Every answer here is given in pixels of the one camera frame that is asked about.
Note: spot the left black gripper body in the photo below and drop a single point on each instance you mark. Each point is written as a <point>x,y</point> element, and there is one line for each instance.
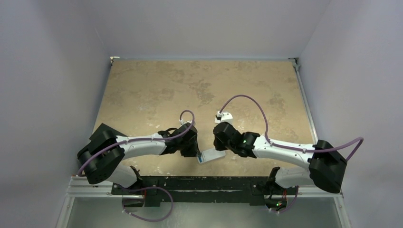
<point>188,148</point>

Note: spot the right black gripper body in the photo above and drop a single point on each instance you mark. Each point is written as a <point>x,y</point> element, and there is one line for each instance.
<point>220,140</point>

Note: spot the blue battery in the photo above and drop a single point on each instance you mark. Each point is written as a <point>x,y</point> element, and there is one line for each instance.
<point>199,160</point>

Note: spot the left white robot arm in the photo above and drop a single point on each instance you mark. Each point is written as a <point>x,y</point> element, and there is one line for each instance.
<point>101,158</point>

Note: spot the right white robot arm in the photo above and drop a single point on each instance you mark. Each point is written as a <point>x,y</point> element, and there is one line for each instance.
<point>315,164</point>

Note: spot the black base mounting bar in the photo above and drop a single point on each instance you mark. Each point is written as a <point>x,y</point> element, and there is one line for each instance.
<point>253,190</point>

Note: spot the black box with blue tool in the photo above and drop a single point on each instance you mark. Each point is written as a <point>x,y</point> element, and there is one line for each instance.
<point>104,133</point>

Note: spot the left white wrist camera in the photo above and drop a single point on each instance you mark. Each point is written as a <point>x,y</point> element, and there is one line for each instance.
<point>182,122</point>

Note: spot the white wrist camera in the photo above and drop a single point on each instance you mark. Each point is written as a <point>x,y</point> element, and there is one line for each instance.
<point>182,122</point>
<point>223,116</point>

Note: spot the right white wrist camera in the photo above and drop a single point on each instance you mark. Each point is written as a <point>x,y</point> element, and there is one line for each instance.
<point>223,116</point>

